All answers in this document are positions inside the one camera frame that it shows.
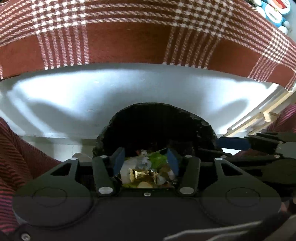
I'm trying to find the red white plaid tablecloth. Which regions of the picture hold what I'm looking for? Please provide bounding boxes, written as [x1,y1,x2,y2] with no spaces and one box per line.
[1,1,295,90]

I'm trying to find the yellow foil snack bag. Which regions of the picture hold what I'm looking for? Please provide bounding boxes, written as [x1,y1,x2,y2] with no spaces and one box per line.
[128,168,157,183]

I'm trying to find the blue Doraemon plush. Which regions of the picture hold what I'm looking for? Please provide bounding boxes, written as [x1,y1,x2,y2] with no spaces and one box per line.
[251,0,291,35]

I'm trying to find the black lined trash bin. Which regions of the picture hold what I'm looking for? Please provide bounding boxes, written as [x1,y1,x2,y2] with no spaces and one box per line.
[93,103,218,158]

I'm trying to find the green leafy trash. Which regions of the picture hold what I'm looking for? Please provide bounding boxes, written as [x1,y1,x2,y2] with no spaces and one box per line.
[122,152,174,189]

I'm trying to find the white paper trash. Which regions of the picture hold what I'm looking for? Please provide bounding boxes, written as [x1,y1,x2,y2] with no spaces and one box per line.
[120,150,152,184]

